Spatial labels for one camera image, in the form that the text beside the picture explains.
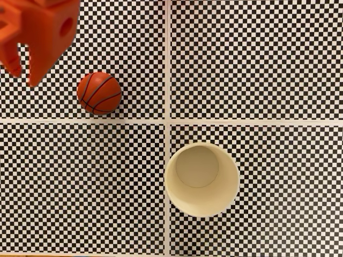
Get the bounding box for small orange basketball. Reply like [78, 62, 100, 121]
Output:
[76, 71, 123, 116]

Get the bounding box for white paper cup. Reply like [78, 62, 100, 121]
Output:
[164, 142, 241, 218]

